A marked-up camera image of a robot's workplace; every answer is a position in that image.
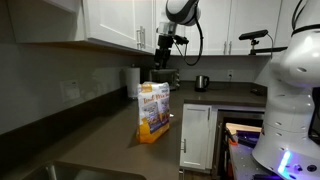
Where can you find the black stereo camera bar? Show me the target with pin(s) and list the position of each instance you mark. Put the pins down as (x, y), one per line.
(253, 34)

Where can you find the white wall outlet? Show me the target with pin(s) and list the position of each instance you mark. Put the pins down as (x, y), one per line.
(230, 73)

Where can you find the steel kitchen sink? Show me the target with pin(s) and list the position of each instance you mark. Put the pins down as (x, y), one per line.
(83, 173)

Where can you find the big orange white snack pack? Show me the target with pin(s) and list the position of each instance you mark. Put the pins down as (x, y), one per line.
(154, 111)

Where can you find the silver toaster oven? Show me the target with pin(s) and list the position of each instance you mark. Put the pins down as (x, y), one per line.
(166, 78)

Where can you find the white wall switch plate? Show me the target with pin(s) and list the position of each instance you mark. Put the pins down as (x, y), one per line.
(70, 90)

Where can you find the purple blue tool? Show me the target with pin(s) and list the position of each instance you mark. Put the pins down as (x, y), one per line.
(248, 137)

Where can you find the small white snack packet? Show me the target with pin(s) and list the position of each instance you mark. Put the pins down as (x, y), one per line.
(171, 115)

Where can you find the steel electric kettle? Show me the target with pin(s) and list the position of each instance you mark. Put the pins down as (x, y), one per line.
(201, 82)

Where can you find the white paper towel roll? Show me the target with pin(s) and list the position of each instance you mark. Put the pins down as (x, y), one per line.
(132, 81)

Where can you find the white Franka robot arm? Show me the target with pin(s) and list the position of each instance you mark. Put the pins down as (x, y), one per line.
(293, 100)

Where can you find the wooden board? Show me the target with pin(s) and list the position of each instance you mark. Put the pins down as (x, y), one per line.
(243, 127)

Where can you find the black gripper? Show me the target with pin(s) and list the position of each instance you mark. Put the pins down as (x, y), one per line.
(165, 41)

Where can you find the white lower cabinet door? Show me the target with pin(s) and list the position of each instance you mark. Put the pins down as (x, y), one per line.
(196, 136)

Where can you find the white cabinet door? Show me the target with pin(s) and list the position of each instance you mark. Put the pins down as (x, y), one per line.
(146, 16)
(215, 26)
(256, 16)
(196, 136)
(180, 50)
(110, 20)

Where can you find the white upper cabinet door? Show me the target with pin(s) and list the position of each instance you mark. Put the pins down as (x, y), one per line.
(256, 16)
(146, 16)
(180, 50)
(110, 20)
(215, 26)

